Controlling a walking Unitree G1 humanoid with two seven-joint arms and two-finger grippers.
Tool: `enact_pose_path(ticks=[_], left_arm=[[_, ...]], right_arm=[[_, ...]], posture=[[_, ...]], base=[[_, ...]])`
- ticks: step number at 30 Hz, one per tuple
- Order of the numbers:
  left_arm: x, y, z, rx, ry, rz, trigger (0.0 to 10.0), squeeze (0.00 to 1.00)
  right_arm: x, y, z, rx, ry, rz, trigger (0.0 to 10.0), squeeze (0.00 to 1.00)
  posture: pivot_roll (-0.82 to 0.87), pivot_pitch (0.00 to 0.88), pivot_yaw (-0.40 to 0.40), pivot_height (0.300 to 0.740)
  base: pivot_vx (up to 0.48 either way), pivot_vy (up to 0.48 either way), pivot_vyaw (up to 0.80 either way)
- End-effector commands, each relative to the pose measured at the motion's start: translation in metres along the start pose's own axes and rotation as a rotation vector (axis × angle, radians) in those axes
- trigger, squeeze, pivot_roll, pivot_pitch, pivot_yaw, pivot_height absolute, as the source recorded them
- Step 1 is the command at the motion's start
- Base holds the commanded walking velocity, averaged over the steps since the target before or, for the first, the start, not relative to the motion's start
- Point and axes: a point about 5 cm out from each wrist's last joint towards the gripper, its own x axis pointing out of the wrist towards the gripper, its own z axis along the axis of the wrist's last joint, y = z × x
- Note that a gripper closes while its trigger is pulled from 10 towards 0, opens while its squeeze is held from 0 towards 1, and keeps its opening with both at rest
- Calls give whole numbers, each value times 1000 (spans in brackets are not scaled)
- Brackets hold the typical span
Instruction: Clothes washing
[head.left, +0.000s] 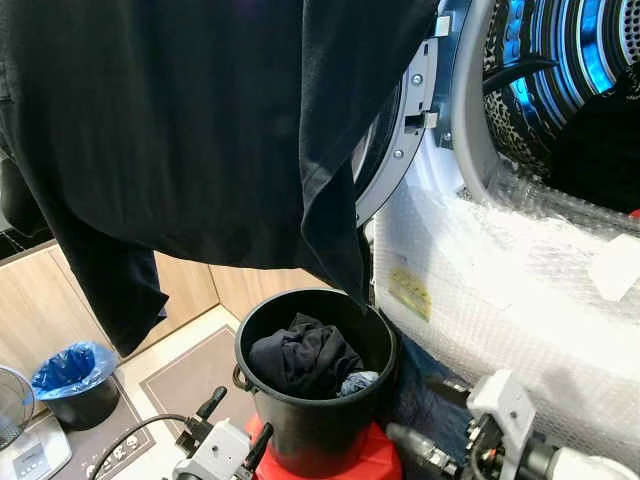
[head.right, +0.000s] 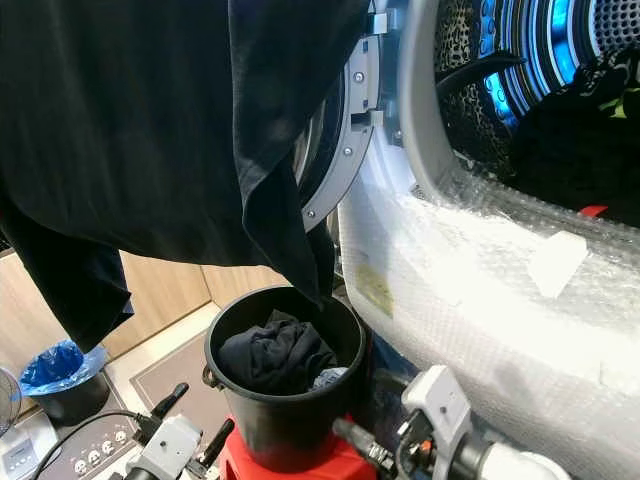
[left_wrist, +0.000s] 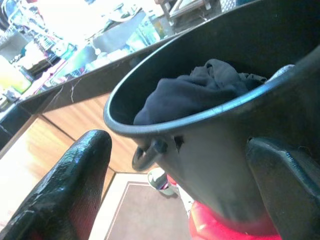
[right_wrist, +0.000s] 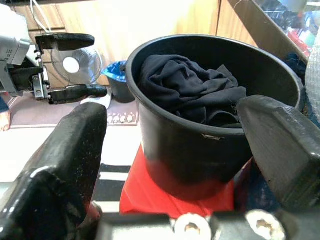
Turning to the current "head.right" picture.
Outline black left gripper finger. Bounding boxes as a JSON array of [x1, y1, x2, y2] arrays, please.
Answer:
[[200, 418, 236, 466], [150, 382, 191, 421]]

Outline white front-load washing machine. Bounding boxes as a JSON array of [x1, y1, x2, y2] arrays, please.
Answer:
[[300, 0, 640, 480]]

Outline black clothes in drum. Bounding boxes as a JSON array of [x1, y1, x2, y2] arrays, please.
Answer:
[[505, 95, 640, 227]]

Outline dark blue denim cloth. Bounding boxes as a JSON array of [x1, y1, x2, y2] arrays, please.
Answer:
[[363, 338, 409, 426]]

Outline grey floor mat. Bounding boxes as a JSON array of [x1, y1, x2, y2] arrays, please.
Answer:
[[130, 330, 221, 421]]

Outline red plastic stool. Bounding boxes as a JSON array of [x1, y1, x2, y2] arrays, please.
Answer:
[[218, 415, 366, 480]]

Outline black plastic bucket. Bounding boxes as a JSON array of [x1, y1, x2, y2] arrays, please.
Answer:
[[202, 285, 369, 476]]

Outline grey-blue crumpled cloth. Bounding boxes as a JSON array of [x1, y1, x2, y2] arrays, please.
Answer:
[[310, 367, 349, 391]]

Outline small black waste bin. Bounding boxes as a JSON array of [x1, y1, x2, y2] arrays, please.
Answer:
[[35, 375, 109, 428]]

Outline yellow warning label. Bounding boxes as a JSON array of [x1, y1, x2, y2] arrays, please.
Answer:
[[350, 250, 396, 319]]

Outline crumpled black garment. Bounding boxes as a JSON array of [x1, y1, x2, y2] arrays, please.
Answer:
[[218, 310, 339, 396]]

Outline blue plastic bin bag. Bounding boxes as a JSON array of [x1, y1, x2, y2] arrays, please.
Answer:
[[20, 340, 109, 396]]

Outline light wood cabinet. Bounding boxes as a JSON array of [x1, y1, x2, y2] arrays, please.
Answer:
[[0, 250, 298, 388]]

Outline white floor scale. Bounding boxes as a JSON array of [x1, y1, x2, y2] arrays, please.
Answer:
[[0, 430, 46, 480]]

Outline white paper patch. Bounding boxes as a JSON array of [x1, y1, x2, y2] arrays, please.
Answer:
[[528, 230, 589, 299]]

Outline round grey washer door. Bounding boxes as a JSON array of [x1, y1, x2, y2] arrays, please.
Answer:
[[295, 0, 403, 234]]

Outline large black hanging garment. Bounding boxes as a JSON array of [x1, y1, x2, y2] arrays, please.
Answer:
[[0, 0, 371, 353]]

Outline black floral cloth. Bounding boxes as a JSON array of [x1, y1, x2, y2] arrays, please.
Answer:
[[573, 45, 640, 123]]

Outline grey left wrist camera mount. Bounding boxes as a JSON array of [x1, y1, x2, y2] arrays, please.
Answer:
[[125, 415, 208, 480]]

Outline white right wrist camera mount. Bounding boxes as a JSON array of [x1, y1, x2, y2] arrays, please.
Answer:
[[400, 365, 477, 443]]

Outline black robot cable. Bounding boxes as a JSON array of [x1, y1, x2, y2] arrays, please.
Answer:
[[32, 410, 151, 480]]

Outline white wire fan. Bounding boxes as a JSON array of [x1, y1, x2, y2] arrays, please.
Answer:
[[0, 368, 23, 436]]

